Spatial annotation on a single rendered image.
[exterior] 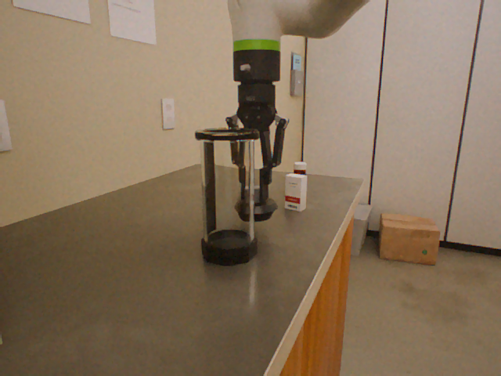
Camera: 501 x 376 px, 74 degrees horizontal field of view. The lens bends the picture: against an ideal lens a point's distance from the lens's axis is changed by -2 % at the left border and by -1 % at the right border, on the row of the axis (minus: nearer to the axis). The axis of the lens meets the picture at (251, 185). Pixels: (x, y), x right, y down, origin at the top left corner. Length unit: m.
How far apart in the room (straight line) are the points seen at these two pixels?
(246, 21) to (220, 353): 0.53
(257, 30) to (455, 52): 2.46
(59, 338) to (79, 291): 0.11
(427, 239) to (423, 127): 0.87
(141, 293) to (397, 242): 2.42
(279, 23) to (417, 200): 2.56
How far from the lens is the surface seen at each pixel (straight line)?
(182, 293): 0.53
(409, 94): 2.97
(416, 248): 2.83
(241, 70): 0.63
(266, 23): 0.66
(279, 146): 0.67
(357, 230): 2.74
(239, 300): 0.51
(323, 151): 3.07
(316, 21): 0.70
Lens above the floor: 1.22
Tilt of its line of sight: 15 degrees down
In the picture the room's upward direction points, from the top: straight up
